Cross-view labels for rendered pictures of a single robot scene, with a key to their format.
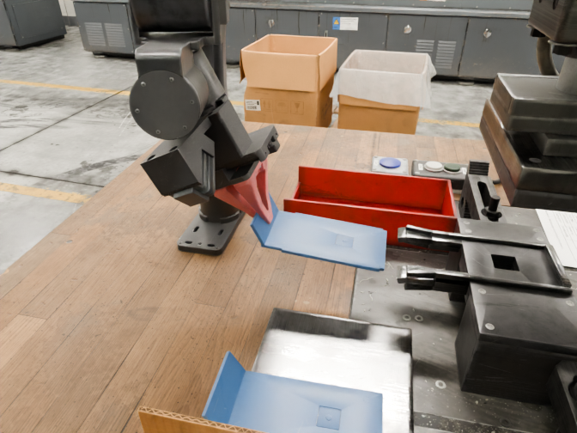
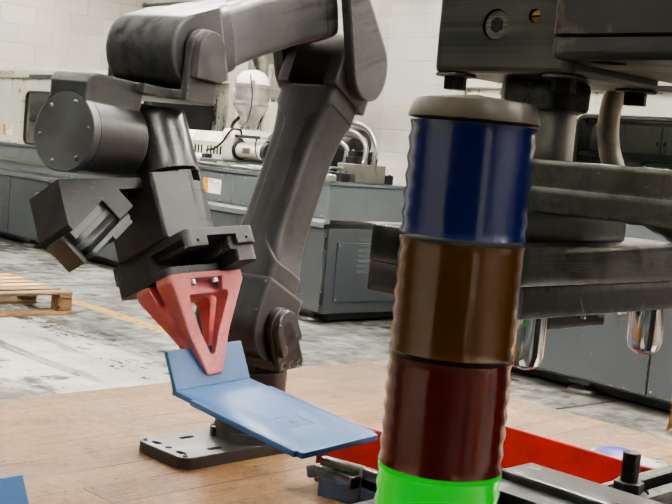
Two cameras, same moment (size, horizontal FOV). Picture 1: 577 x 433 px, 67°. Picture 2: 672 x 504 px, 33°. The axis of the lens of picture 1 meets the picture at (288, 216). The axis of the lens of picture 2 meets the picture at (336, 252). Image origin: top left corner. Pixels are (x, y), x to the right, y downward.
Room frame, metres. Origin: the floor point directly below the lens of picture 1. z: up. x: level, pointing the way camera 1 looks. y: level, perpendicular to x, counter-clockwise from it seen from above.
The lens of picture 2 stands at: (-0.21, -0.49, 1.18)
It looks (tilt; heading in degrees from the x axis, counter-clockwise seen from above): 5 degrees down; 32
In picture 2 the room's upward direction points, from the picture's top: 5 degrees clockwise
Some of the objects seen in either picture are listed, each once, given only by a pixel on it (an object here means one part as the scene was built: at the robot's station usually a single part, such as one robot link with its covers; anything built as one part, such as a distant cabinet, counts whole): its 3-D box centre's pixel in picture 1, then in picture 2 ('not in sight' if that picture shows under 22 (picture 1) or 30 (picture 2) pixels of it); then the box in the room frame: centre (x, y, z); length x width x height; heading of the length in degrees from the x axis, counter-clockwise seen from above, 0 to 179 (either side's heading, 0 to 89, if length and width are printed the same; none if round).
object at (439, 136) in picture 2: not in sight; (467, 180); (0.09, -0.34, 1.17); 0.04 x 0.04 x 0.03
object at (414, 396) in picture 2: not in sight; (445, 409); (0.09, -0.34, 1.10); 0.04 x 0.04 x 0.03
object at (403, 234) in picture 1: (428, 237); not in sight; (0.44, -0.17, 0.98); 0.07 x 0.02 x 0.01; 78
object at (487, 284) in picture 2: not in sight; (456, 295); (0.09, -0.34, 1.14); 0.04 x 0.04 x 0.03
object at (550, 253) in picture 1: (554, 272); not in sight; (0.37, -0.29, 0.98); 0.07 x 0.01 x 0.03; 168
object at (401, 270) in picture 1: (432, 277); (361, 482); (0.36, -0.16, 0.98); 0.07 x 0.02 x 0.01; 78
